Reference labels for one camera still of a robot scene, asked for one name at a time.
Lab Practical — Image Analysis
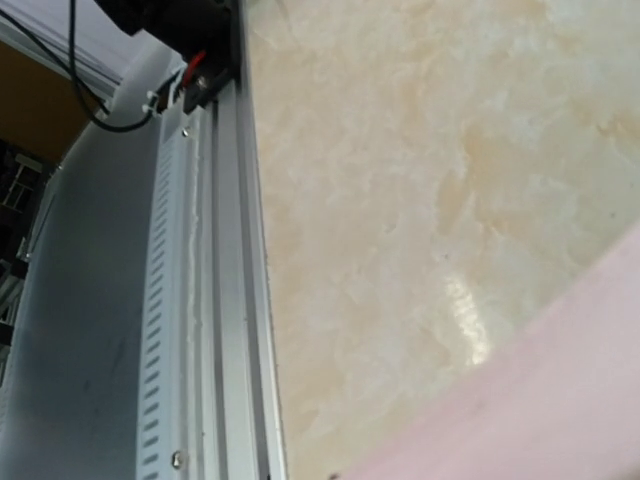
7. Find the pink and black umbrella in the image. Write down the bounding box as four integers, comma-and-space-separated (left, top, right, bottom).
347, 231, 639, 479

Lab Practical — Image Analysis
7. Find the aluminium front rail frame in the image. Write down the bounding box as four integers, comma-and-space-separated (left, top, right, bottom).
136, 85, 287, 479

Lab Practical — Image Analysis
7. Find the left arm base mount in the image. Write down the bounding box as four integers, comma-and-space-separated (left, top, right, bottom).
97, 0, 242, 114

